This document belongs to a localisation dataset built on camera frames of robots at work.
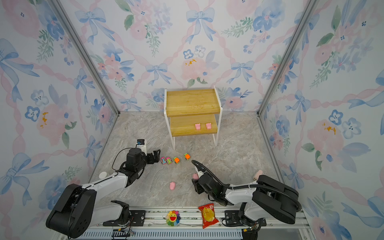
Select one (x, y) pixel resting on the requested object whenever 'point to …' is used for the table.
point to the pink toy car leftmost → (163, 160)
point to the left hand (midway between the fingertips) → (153, 149)
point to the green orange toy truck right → (187, 156)
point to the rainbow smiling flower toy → (173, 218)
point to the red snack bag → (208, 217)
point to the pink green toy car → (168, 160)
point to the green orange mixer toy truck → (176, 160)
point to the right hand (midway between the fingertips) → (195, 178)
